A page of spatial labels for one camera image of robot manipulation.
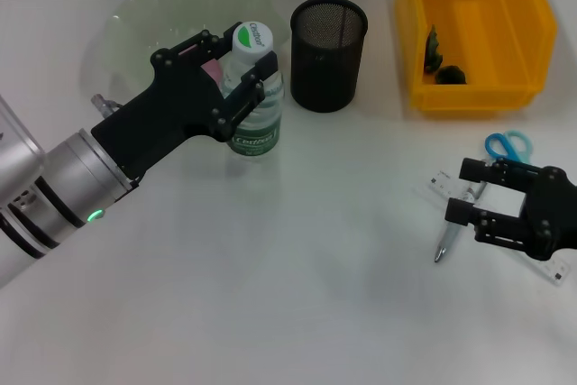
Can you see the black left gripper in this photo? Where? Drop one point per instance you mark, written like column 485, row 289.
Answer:
column 162, row 114

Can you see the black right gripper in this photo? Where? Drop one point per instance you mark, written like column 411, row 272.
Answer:
column 552, row 213

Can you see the transparent plastic ruler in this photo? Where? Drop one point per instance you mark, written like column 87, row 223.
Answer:
column 444, row 180

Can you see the clear green-label water bottle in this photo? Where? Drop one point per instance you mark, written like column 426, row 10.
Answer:
column 252, row 38

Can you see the blue scissors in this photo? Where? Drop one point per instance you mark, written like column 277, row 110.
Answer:
column 496, row 143

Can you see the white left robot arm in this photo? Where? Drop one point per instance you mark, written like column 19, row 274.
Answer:
column 45, row 204

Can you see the pink toy peach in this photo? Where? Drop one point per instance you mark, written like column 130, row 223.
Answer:
column 213, row 70

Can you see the grey white pen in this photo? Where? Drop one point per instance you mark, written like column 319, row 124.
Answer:
column 446, row 243

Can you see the black mesh pen holder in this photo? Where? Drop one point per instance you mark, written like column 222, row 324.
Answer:
column 324, row 83

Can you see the yellow plastic bin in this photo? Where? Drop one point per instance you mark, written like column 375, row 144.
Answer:
column 473, row 96

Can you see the green wavy glass bowl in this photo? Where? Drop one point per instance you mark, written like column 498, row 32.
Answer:
column 135, row 24

